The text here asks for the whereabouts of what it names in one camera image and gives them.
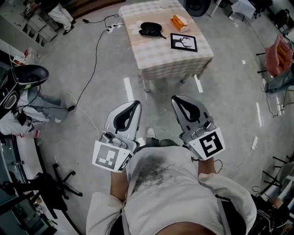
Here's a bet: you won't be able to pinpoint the white cubby cabinet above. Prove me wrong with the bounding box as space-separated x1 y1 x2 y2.
0 9 58 48

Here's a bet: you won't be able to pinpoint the person's right forearm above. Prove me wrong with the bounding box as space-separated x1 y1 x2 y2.
197 158 216 177

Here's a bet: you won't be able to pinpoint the person's left forearm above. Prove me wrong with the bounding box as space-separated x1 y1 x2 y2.
109 169 128 202

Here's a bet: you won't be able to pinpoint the orange tissue packet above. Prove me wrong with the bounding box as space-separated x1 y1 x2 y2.
169 14 189 32

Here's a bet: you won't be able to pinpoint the person's dark trousers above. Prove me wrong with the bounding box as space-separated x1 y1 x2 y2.
144 137 181 148

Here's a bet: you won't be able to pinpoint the curved glass desk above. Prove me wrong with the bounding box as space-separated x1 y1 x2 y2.
0 132 81 235

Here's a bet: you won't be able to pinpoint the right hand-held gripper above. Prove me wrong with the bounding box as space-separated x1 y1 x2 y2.
171 95 227 161

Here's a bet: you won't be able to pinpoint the black office chair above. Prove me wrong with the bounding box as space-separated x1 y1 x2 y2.
0 162 83 220

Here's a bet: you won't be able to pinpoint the black-framed antler picture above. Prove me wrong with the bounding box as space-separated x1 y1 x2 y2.
170 33 198 53

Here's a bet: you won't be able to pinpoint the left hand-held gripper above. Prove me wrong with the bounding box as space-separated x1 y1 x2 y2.
92 100 142 173

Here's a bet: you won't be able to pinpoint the black power adapter cable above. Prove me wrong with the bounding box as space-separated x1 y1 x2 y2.
81 14 120 29
67 28 108 112

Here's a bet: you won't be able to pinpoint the black glasses case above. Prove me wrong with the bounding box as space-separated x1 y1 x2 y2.
138 22 167 39

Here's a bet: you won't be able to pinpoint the person's white shirt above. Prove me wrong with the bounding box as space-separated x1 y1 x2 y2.
86 145 258 235

